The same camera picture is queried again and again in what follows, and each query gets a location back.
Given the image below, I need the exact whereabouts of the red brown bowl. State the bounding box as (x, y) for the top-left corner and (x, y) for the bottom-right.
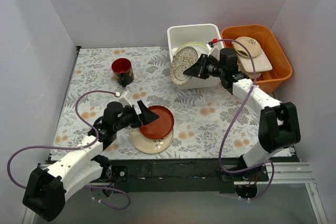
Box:
(140, 105), (174, 140)

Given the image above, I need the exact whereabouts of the speckled white plate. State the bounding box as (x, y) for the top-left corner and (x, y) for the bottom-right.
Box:
(170, 46), (198, 86)

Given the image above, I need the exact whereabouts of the cream green leaf plate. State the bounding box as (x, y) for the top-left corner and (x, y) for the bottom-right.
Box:
(177, 41), (209, 51)

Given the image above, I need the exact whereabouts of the cream plate with blue rim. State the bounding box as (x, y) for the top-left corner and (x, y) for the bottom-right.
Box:
(130, 129), (174, 154)

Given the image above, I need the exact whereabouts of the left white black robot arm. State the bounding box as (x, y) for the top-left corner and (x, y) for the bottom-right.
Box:
(23, 101), (159, 221)

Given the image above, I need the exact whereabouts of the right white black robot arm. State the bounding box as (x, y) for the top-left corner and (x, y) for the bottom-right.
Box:
(181, 47), (301, 181)

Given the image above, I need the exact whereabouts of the white plastic bin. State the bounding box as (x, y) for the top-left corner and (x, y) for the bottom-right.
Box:
(167, 24), (221, 90)

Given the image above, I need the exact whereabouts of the orange plastic bin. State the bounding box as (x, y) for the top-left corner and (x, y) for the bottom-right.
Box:
(221, 24), (292, 93)

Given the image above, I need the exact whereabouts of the floral patterned mat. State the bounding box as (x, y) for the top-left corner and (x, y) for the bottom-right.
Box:
(54, 47), (259, 160)

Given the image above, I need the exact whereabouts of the rectangular cream dish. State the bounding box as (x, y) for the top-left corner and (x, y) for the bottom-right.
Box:
(238, 50), (272, 72)

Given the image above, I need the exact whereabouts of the red black lacquer cup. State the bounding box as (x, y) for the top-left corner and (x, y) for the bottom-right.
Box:
(111, 58), (134, 88)

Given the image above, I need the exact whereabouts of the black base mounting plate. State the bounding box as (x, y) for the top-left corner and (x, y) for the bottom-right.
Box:
(81, 165), (271, 195)

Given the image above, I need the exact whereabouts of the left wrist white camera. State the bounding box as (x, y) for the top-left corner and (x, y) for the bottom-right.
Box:
(118, 90), (133, 107)

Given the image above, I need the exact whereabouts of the wrist white camera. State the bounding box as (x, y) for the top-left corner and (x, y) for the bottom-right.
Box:
(118, 90), (133, 107)
(206, 38), (220, 59)

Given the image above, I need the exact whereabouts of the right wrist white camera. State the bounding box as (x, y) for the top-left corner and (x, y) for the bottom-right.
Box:
(206, 38), (220, 59)

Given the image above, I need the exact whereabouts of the aluminium rail frame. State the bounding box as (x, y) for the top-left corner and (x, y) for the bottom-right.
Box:
(22, 162), (329, 224)

